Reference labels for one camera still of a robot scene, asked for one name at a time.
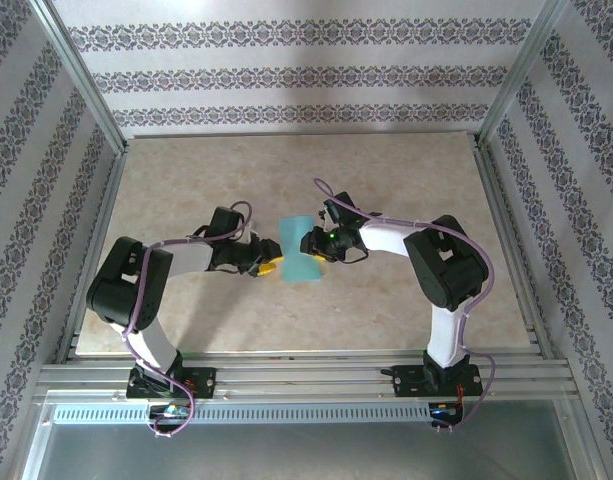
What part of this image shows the aluminium frame post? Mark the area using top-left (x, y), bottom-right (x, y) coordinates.
top-left (476, 0), bottom-right (572, 151)
top-left (28, 0), bottom-right (130, 156)

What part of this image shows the thin aluminium edge strip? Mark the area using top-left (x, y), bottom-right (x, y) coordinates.
top-left (128, 130), bottom-right (480, 140)

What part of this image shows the aluminium side rail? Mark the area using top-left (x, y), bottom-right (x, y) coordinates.
top-left (471, 133), bottom-right (557, 361)
top-left (54, 147), bottom-right (130, 364)

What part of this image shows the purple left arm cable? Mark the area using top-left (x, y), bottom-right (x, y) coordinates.
top-left (123, 200), bottom-right (255, 441)

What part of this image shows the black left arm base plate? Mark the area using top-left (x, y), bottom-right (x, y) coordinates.
top-left (127, 367), bottom-right (218, 401)

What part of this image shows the grey slotted cable duct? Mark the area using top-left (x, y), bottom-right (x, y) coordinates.
top-left (52, 403), bottom-right (433, 426)

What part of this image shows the grey sheet metal panel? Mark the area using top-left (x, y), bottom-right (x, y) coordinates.
top-left (23, 417), bottom-right (605, 480)

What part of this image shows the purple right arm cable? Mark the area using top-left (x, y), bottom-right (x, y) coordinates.
top-left (312, 178), bottom-right (500, 435)

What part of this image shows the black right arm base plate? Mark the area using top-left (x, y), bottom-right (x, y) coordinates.
top-left (380, 364), bottom-right (482, 399)

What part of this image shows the teal cloth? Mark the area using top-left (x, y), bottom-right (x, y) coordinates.
top-left (278, 214), bottom-right (325, 284)

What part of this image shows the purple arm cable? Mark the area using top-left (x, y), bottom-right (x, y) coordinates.
top-left (123, 200), bottom-right (255, 441)
top-left (312, 178), bottom-right (500, 435)

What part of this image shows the aluminium cross beam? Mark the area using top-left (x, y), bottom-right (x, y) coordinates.
top-left (35, 349), bottom-right (575, 404)

